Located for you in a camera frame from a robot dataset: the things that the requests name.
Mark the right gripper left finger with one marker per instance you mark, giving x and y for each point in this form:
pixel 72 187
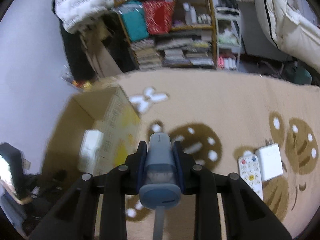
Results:
pixel 74 215

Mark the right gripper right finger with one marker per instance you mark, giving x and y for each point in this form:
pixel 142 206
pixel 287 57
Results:
pixel 225 206

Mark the white TV remote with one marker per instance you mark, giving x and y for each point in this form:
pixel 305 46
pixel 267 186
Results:
pixel 249 171

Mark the white plug charger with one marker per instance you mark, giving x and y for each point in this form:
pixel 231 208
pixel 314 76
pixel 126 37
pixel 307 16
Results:
pixel 269 160

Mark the white square charger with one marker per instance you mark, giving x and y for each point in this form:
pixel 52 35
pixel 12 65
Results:
pixel 89 150

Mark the light blue device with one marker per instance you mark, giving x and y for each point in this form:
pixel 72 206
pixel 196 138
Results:
pixel 160 190

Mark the cardboard box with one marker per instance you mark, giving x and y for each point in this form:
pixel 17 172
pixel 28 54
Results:
pixel 108 110

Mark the beige patterned blanket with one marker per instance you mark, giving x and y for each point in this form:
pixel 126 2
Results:
pixel 220 116

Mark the black hanging coat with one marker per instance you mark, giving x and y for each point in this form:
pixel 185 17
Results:
pixel 79 65

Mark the beige trench coat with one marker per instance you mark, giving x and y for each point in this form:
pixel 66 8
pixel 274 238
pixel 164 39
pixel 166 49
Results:
pixel 97 54

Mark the stack of books left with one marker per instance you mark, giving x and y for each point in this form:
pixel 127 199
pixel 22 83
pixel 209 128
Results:
pixel 146 55

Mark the stack of books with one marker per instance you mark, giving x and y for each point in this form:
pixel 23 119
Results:
pixel 186 52
pixel 146 55

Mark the stack of books right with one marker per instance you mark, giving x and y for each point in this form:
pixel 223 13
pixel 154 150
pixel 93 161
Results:
pixel 186 52

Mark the white trolley cart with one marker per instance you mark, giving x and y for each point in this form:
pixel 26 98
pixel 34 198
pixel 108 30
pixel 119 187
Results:
pixel 228 38

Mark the white puffer jacket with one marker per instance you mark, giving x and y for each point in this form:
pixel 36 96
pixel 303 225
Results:
pixel 76 14

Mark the teal gift bag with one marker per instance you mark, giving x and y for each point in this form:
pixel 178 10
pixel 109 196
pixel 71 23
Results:
pixel 133 17

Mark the wooden bookshelf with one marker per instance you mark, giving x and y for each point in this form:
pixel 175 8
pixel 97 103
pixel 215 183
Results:
pixel 191 18

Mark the red gift bag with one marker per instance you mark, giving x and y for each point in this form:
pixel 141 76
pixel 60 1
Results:
pixel 158 16

